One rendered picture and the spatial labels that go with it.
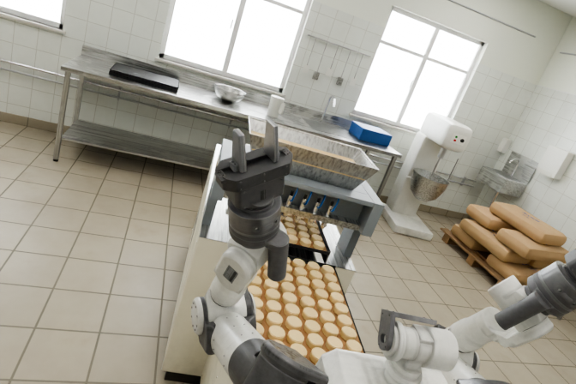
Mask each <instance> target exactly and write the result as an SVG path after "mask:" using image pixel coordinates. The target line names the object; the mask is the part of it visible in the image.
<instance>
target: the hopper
mask: <svg viewBox="0 0 576 384"><path fill-rule="evenodd" d="M266 122H267V121H264V120H261V119H259V118H255V117H250V116H249V137H250V151H253V150H256V149H259V148H262V147H263V146H264V138H265V130H266ZM277 125H278V126H279V146H280V147H287V148H288V149H289V150H290V151H291V152H292V155H293V159H292V168H291V172H290V174H292V175H296V176H300V177H305V178H308V179H312V180H315V181H318V182H322V183H327V184H331V185H334V186H338V187H340V188H344V189H350V190H354V189H355V188H356V187H357V186H359V185H360V184H361V183H363V182H364V181H366V180H367V179H368V178H370V177H371V176H373V175H374V174H375V173H376V172H378V171H379V169H378V168H377V167H376V166H375V164H374V163H373V162H372V161H371V160H370V159H369V157H368V156H367V155H366V154H365V153H364V152H363V151H362V149H361V148H358V147H353V146H350V145H346V144H344V143H341V142H337V141H332V140H329V139H326V138H323V137H320V136H317V135H312V134H309V133H305V132H302V131H300V130H296V129H291V128H288V127H285V126H282V125H279V124H277Z"/></svg>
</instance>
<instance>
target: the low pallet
mask: <svg viewBox="0 0 576 384"><path fill-rule="evenodd" d="M440 229H441V230H442V231H443V232H444V233H445V234H444V236H443V238H442V240H443V241H444V242H445V243H446V244H452V245H457V246H460V248H462V249H463V250H464V251H465V252H466V253H467V254H468V257H467V259H466V262H467V263H468V264H469V265H470V266H471V267H480V268H485V269H486V270H487V271H488V272H489V273H490V274H491V275H493V276H494V277H495V278H496V279H497V280H498V281H497V283H496V284H499V283H500V282H502V280H504V279H505V278H504V277H503V276H502V275H500V274H499V273H498V272H497V271H496V270H494V268H492V267H491V266H490V265H489V264H488V263H487V257H488V256H489V255H490V254H492V253H490V252H484V251H479V250H474V249H470V248H469V247H467V246H466V245H465V244H464V243H463V242H461V241H460V240H459V239H458V238H457V237H456V236H454V234H452V232H451V231H450V230H448V229H446V228H440ZM474 251H475V252H474Z"/></svg>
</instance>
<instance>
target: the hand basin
mask: <svg viewBox="0 0 576 384"><path fill-rule="evenodd" d="M511 143H512V141H511V140H509V139H507V138H503V139H502V141H501V143H500V145H499V146H498V148H497V151H498V152H500V153H506V152H507V150H508V148H509V147H510V145H511ZM574 155H575V154H574V153H570V152H568V151H566V150H564V149H561V148H559V147H556V146H553V145H549V146H548V148H547V150H546V152H545V153H544V155H543V157H542V159H541V160H540V162H539V164H538V163H537V162H535V161H533V160H531V159H528V158H526V157H525V156H523V155H520V154H518V153H516V152H514V151H512V152H511V154H510V156H509V158H508V160H507V162H506V164H505V165H504V167H503V169H502V171H500V170H497V169H494V168H490V167H488V166H484V165H483V166H482V168H481V170H480V172H479V173H478V175H477V179H478V180H479V181H481V182H483V183H485V184H486V185H488V186H490V188H492V189H494V190H495V191H496V193H495V196H494V198H493V200H492V201H491V202H490V204H489V208H490V206H491V204H492V203H493V202H495V200H496V198H497V197H498V195H499V194H500V193H502V194H505V195H511V196H515V197H518V198H520V196H521V195H522V193H523V191H524V189H525V187H526V185H527V184H528V182H530V180H531V177H532V175H533V174H534V172H535V170H537V171H538V172H540V173H542V174H544V175H545V176H547V177H550V178H555V179H558V180H560V179H561V177H562V176H563V174H564V172H565V170H566V169H567V167H568V166H569V164H570V162H571V160H572V159H573V156H574ZM510 175H511V176H510Z"/></svg>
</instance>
